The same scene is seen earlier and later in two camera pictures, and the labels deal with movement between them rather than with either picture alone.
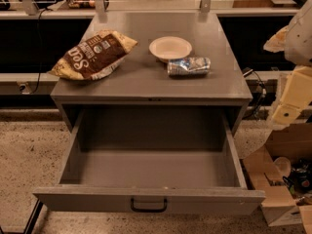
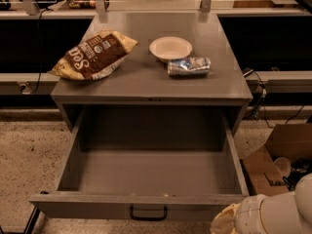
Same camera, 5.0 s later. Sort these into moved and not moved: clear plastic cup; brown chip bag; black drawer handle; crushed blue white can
Moved: black drawer handle
Not moved: crushed blue white can; clear plastic cup; brown chip bag
